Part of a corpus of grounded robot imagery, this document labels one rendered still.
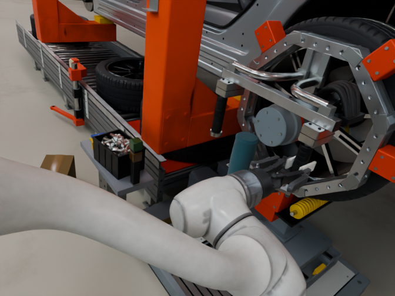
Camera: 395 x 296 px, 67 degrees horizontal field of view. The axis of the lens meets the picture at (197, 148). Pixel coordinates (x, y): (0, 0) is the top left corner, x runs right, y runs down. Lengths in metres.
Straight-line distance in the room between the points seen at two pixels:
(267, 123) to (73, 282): 1.09
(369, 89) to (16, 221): 0.87
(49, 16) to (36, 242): 1.92
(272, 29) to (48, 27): 2.21
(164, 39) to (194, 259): 0.87
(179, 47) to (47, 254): 1.14
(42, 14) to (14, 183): 2.68
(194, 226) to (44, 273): 1.11
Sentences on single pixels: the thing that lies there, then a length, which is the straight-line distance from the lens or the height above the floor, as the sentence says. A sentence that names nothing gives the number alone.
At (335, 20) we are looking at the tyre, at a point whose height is 1.17.
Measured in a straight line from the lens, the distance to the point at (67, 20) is 3.04.
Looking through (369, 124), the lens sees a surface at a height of 0.82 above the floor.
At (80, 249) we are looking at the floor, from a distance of 1.64.
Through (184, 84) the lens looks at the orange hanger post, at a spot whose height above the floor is 0.84.
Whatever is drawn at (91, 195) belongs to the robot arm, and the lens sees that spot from 0.37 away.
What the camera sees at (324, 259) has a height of 0.17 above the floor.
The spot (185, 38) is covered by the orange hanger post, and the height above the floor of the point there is 1.02.
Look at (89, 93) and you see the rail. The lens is 2.28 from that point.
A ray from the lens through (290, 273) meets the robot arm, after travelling 0.55.
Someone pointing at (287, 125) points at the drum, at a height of 0.88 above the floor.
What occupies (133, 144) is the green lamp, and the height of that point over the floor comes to 0.66.
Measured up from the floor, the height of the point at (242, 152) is 0.69.
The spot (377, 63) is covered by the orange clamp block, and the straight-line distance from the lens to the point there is 0.95.
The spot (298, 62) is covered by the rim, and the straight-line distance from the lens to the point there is 1.19.
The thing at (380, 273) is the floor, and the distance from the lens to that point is 1.97.
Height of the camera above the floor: 1.25
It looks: 31 degrees down
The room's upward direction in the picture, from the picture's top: 9 degrees clockwise
